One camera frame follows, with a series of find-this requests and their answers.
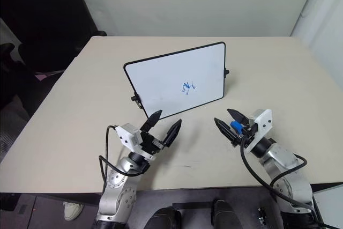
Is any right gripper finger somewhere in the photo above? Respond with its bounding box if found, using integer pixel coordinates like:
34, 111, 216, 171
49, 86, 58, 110
214, 117, 240, 149
227, 108, 250, 127

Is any black office chair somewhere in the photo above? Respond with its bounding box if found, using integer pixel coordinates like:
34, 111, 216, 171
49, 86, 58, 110
0, 0, 108, 112

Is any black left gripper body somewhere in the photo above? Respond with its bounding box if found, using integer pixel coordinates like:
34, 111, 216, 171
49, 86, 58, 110
139, 131, 165, 157

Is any white shoe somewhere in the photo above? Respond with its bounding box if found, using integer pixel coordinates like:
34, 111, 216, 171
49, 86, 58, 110
63, 201, 85, 221

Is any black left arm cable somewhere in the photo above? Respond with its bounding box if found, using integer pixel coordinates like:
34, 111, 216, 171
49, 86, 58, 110
98, 124, 148, 189

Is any dark rounded shape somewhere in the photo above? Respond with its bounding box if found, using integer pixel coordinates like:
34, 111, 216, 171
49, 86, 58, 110
211, 199, 238, 229
150, 206, 183, 229

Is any white panel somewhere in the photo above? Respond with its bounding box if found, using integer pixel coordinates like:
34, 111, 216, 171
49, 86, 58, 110
312, 184, 343, 229

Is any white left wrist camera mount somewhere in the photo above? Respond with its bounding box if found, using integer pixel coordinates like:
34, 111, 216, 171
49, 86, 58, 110
115, 123, 156, 161

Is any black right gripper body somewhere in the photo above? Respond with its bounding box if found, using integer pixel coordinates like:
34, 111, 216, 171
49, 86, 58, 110
237, 122, 258, 146

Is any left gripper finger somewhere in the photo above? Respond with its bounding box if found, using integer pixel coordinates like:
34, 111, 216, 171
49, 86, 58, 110
140, 109, 163, 134
162, 119, 183, 148

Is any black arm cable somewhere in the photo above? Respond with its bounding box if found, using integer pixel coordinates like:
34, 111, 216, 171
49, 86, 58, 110
239, 137, 343, 229
98, 124, 148, 189

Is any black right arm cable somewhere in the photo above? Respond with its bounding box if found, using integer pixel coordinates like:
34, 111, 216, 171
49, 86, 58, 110
239, 137, 343, 229

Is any black framed whiteboard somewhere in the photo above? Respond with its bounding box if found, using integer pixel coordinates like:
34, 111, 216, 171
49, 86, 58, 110
123, 41, 230, 120

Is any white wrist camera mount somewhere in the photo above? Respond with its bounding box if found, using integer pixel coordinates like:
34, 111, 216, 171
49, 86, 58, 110
245, 108, 273, 151
115, 123, 156, 161

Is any black box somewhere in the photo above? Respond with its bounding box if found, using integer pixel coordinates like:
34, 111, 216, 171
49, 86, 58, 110
0, 193, 19, 212

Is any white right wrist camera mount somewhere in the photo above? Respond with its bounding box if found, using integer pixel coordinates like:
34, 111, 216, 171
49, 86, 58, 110
245, 108, 273, 151

